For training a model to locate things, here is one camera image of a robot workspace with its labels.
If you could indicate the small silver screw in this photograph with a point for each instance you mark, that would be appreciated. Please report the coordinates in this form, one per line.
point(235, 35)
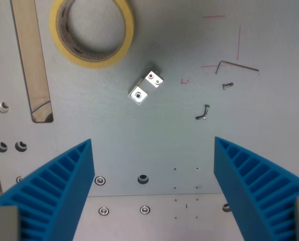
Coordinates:
point(227, 86)

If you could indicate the yellow masking tape roll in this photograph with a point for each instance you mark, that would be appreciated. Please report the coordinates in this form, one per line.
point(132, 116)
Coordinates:
point(94, 60)

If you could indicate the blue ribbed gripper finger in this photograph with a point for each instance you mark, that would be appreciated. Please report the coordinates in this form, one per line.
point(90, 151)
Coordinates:
point(242, 185)
point(63, 190)

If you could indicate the silver plate bolt head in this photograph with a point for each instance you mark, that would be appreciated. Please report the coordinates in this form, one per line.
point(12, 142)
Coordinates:
point(103, 211)
point(20, 179)
point(100, 180)
point(144, 209)

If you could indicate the silver hex key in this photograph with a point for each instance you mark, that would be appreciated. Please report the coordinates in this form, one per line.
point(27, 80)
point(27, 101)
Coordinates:
point(237, 65)

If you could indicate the silver round standoff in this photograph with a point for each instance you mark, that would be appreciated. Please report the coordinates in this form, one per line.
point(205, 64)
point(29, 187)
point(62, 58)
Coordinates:
point(2, 107)

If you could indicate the aluminium block with holes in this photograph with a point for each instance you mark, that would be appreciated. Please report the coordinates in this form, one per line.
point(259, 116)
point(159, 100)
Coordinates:
point(145, 88)

